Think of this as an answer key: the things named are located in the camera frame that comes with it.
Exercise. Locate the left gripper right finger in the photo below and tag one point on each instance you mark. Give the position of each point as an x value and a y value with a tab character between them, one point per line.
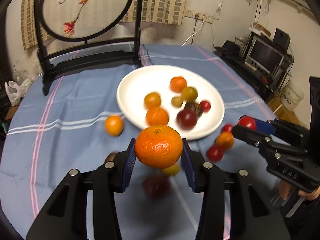
251	214

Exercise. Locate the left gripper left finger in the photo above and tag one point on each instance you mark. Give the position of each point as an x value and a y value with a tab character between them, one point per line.
64	215

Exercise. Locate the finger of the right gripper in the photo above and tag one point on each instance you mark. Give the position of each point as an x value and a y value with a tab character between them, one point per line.
261	140
282	129

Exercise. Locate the red cherry tomato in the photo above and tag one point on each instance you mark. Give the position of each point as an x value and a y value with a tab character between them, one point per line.
214	154
227	128
248	122

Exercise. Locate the small orange tomato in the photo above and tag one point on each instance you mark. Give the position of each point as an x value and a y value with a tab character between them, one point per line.
225	141

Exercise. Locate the brown chestnut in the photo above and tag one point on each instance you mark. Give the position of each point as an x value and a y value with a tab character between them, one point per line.
195	107
110	157

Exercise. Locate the dark red plum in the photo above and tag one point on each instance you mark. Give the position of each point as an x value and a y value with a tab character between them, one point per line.
187	119

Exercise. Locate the green yellow tomato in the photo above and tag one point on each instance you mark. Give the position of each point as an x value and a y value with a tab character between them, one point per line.
189	94

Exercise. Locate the yellow small fruit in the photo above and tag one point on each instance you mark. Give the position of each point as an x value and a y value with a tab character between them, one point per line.
171	171

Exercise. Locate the dark purple plum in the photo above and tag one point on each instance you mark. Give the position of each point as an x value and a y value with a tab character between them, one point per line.
156	186

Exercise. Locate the small orange mandarin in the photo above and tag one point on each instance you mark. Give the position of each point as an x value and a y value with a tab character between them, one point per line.
177	84

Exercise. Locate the large orange tangerine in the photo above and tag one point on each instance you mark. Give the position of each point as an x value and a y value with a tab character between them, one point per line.
158	146

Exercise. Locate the orange kumquat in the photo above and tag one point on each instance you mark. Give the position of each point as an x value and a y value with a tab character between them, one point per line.
114	125

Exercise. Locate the yellow orange tomato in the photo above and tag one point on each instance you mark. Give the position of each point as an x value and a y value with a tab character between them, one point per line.
152	99

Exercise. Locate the orange yellow fruit bottom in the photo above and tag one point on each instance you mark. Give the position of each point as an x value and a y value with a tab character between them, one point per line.
177	101

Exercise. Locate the white bucket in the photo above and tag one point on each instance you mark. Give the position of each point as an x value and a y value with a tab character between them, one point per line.
291	95

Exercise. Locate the computer monitor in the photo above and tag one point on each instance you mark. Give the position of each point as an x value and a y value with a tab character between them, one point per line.
264	56

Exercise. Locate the black speaker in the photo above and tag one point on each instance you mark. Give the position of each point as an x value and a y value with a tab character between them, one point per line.
281	39

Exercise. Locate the black hat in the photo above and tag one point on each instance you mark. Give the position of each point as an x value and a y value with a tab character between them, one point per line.
229	49

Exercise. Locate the blue striped tablecloth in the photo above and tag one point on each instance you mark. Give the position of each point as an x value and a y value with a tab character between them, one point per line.
50	135

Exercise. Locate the white round plate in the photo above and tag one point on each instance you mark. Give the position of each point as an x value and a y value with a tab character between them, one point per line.
137	84

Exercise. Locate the white plastic bag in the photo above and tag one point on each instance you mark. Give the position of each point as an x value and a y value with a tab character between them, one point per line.
15	91

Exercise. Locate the round embroidered screen stand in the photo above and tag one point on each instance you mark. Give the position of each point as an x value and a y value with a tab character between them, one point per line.
52	45

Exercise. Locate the wall power strip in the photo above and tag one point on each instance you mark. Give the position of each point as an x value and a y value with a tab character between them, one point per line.
199	15

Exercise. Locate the bamboo slat wall hanging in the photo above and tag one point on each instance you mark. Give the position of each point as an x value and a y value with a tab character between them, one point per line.
162	2

